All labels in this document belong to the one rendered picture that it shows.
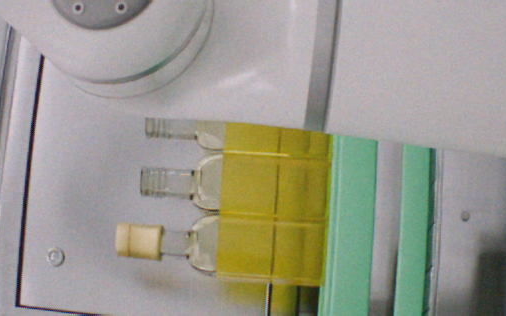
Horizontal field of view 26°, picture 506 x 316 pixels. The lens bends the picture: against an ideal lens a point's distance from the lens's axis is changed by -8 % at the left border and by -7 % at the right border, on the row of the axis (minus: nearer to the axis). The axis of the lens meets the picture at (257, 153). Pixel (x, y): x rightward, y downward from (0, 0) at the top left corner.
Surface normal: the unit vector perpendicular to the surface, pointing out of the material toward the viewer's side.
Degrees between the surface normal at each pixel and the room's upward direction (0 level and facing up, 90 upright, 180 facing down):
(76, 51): 78
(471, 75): 88
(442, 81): 87
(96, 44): 87
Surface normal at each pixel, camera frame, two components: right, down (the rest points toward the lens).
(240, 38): -0.68, -0.14
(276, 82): -0.33, 0.49
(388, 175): 0.01, -0.28
